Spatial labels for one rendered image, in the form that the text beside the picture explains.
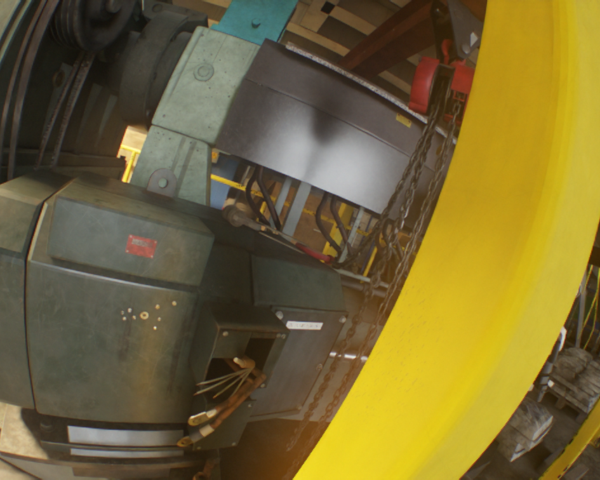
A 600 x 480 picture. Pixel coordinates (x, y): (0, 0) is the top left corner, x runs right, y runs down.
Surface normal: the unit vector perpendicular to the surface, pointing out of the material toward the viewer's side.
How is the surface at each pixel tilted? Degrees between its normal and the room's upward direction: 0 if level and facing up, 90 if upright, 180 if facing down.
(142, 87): 122
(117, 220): 90
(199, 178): 90
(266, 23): 90
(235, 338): 90
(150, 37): 81
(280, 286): 45
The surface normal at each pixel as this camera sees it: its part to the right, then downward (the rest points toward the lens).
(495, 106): -0.90, -0.31
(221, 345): 0.53, 0.31
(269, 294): 0.62, -0.44
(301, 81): 0.31, 0.03
